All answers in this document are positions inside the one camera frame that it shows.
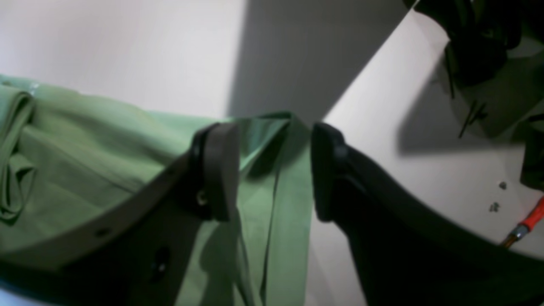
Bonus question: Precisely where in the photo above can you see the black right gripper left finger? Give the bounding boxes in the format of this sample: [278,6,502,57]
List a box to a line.
[1,122,240,306]

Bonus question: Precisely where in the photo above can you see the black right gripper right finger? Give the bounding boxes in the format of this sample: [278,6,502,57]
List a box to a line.
[311,123,543,306]

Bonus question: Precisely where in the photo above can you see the green T-shirt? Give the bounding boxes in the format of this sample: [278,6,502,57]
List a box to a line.
[1,75,313,306]

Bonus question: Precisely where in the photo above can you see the orange cable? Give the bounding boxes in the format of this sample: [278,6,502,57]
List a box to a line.
[501,196,544,248]

